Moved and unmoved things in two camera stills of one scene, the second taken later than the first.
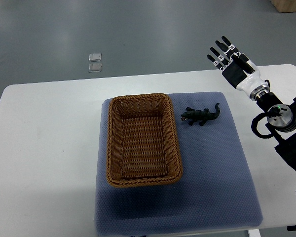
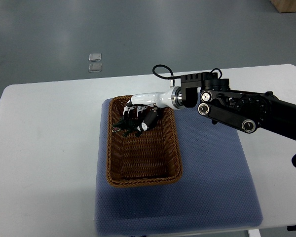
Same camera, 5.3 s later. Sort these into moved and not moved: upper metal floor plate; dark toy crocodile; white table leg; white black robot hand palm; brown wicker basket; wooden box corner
Moved: dark toy crocodile; white black robot hand palm
Not moved: wooden box corner; white table leg; upper metal floor plate; brown wicker basket
